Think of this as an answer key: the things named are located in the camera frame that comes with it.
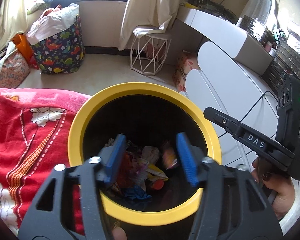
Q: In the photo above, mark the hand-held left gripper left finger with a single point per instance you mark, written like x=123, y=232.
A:
x=115, y=155

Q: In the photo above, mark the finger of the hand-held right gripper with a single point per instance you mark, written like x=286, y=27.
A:
x=222, y=121

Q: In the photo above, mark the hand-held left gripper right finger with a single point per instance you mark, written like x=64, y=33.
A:
x=187, y=160

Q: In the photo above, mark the red plastic bag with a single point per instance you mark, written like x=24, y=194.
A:
x=126, y=165

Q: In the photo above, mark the orange candy packet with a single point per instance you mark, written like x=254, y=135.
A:
x=168, y=155

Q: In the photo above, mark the yellow white snack wrapper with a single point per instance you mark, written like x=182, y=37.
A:
x=156, y=172

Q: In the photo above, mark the white red print wrapper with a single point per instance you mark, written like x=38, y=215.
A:
x=150, y=153

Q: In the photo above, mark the red plastic bottle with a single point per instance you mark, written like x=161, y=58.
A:
x=158, y=185

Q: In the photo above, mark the blue wrapper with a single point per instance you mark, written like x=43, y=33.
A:
x=136, y=193

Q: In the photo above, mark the yellow-rimmed black trash bin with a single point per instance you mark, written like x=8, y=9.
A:
x=145, y=115

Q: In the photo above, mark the person's right forearm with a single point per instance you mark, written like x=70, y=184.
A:
x=297, y=212

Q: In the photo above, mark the person's right hand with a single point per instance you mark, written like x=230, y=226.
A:
x=280, y=195

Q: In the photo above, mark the person's left hand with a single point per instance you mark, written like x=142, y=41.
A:
x=118, y=232

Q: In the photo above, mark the white rounded drawer cabinet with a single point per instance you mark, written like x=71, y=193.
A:
x=230, y=90

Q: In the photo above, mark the printed cardboard box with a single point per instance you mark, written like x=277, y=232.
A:
x=183, y=70

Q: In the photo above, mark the clear drawer organizer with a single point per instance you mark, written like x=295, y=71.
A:
x=290, y=62

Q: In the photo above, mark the white vanity table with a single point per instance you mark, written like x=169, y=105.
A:
x=220, y=30

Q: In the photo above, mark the clear acrylic organizer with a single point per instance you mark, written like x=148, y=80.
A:
x=255, y=28

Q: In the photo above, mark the red floral blanket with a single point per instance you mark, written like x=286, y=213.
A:
x=15, y=142

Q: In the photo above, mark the dinosaur print laundry basket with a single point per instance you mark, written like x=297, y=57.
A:
x=60, y=52

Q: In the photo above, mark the black bag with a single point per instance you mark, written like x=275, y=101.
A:
x=207, y=3

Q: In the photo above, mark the wavy clear framed mirror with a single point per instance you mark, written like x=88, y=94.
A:
x=261, y=7

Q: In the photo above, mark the floral fabric bag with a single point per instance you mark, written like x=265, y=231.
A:
x=12, y=72

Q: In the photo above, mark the cream curtain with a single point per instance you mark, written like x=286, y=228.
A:
x=150, y=5
x=12, y=15

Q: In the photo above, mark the orange bag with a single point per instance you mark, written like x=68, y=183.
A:
x=23, y=47

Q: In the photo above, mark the white cloth bundle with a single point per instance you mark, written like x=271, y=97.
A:
x=55, y=22

